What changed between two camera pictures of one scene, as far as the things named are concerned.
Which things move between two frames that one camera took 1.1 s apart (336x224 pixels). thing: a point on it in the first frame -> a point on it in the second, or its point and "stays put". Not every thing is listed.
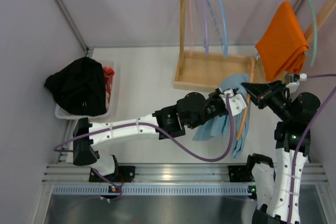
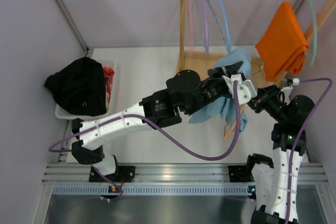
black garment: (79, 87) stays put
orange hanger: (249, 98) -> (240, 114)
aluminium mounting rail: (166, 174) stays put
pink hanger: (190, 12) stays put
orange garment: (282, 49) stays put
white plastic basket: (62, 114) stays put
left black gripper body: (220, 100) -> (220, 76)
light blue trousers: (220, 126) -> (226, 106)
